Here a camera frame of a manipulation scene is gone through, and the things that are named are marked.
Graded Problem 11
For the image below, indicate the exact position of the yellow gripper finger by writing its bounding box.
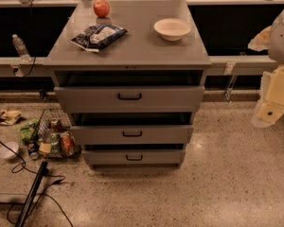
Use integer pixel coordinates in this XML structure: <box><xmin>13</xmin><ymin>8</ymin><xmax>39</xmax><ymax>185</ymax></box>
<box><xmin>248</xmin><ymin>26</ymin><xmax>271</xmax><ymax>52</ymax></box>

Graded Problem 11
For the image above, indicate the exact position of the white paper bowl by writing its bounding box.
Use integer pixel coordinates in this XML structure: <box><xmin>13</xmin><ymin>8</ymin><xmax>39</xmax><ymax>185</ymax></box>
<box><xmin>154</xmin><ymin>18</ymin><xmax>191</xmax><ymax>42</ymax></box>

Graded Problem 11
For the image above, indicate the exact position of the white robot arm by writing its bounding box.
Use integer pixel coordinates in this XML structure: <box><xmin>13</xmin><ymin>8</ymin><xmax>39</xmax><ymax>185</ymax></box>
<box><xmin>248</xmin><ymin>9</ymin><xmax>284</xmax><ymax>128</ymax></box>

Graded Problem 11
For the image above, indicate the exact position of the blue chip bag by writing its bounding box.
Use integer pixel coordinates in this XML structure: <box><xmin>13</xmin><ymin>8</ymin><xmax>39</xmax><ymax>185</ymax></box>
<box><xmin>71</xmin><ymin>24</ymin><xmax>128</xmax><ymax>52</ymax></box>

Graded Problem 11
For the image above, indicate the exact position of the green snack bag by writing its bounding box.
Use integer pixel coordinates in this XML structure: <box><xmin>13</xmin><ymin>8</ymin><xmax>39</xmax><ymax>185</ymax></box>
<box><xmin>17</xmin><ymin>119</ymin><xmax>39</xmax><ymax>145</ymax></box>

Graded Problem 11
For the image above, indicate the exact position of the crumpled brown snack bag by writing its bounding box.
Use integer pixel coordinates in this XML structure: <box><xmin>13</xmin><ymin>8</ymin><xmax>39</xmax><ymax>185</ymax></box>
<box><xmin>0</xmin><ymin>110</ymin><xmax>21</xmax><ymax>126</ymax></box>

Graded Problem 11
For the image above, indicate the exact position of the white bowl on floor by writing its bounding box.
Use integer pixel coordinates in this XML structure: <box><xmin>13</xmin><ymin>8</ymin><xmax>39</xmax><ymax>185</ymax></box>
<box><xmin>0</xmin><ymin>142</ymin><xmax>19</xmax><ymax>160</ymax></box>

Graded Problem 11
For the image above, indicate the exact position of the grey drawer cabinet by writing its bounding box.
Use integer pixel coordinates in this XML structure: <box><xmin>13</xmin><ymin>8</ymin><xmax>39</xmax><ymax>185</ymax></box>
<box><xmin>44</xmin><ymin>0</ymin><xmax>210</xmax><ymax>166</ymax></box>

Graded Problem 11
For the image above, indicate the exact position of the red apple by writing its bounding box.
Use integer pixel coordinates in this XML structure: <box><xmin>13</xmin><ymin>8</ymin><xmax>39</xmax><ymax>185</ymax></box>
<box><xmin>93</xmin><ymin>0</ymin><xmax>110</xmax><ymax>18</ymax></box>

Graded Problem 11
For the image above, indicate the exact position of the top grey drawer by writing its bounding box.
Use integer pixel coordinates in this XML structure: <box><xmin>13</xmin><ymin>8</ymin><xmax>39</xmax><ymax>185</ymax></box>
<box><xmin>55</xmin><ymin>86</ymin><xmax>204</xmax><ymax>113</ymax></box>

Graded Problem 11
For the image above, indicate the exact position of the grey drawer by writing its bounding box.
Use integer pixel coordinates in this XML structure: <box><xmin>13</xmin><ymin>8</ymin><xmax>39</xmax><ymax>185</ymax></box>
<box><xmin>55</xmin><ymin>86</ymin><xmax>204</xmax><ymax>113</ymax></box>
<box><xmin>71</xmin><ymin>125</ymin><xmax>193</xmax><ymax>145</ymax></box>

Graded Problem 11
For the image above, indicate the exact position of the middle grey drawer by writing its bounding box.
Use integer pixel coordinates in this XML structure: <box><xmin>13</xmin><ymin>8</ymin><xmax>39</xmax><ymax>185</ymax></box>
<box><xmin>71</xmin><ymin>125</ymin><xmax>193</xmax><ymax>145</ymax></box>

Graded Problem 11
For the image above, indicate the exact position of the red can in basket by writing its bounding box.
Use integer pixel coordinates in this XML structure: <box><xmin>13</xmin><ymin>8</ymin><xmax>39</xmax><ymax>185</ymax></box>
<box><xmin>62</xmin><ymin>133</ymin><xmax>75</xmax><ymax>155</ymax></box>

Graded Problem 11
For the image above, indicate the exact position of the green can in basket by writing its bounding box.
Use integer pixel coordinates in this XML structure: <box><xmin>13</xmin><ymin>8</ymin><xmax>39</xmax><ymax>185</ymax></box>
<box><xmin>50</xmin><ymin>133</ymin><xmax>61</xmax><ymax>153</ymax></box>

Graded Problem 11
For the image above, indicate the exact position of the clear plastic water bottle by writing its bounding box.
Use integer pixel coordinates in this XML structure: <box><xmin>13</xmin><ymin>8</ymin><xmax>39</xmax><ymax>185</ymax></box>
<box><xmin>12</xmin><ymin>34</ymin><xmax>32</xmax><ymax>62</ymax></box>

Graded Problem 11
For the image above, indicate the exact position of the yellow sponge in basket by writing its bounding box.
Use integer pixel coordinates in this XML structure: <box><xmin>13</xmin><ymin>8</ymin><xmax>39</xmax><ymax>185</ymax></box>
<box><xmin>39</xmin><ymin>142</ymin><xmax>51</xmax><ymax>153</ymax></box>

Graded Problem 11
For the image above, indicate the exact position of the soda can on floor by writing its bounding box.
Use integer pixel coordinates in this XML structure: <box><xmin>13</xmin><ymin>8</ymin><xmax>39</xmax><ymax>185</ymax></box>
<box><xmin>27</xmin><ymin>142</ymin><xmax>39</xmax><ymax>160</ymax></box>

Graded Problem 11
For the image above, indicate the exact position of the wire mesh basket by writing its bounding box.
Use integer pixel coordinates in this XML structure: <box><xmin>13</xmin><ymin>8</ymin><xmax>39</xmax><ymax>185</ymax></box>
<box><xmin>38</xmin><ymin>109</ymin><xmax>80</xmax><ymax>158</ymax></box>

